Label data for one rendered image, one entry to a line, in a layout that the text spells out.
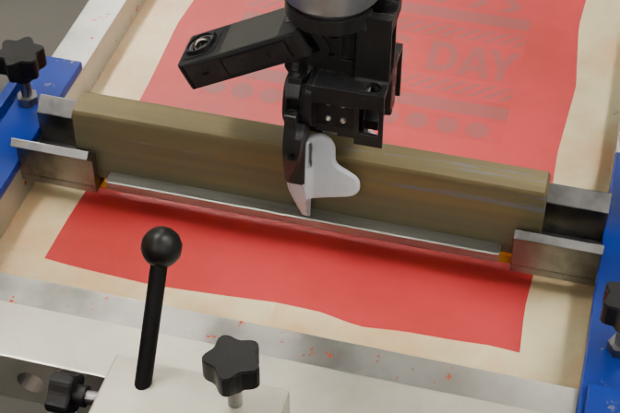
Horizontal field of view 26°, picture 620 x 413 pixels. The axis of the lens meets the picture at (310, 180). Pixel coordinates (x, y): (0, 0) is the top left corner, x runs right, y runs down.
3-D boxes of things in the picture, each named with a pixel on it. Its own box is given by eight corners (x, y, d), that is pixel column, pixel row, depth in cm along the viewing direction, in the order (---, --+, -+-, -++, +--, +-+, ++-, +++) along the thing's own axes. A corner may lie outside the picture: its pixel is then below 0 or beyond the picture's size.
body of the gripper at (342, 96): (380, 158, 105) (386, 34, 97) (275, 139, 107) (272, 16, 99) (400, 98, 111) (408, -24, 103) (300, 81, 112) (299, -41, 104)
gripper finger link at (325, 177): (352, 243, 111) (360, 148, 106) (283, 230, 112) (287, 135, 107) (361, 222, 113) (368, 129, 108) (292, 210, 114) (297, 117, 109)
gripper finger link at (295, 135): (299, 194, 108) (304, 100, 103) (280, 191, 108) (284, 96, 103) (314, 164, 112) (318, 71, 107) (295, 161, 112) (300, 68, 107)
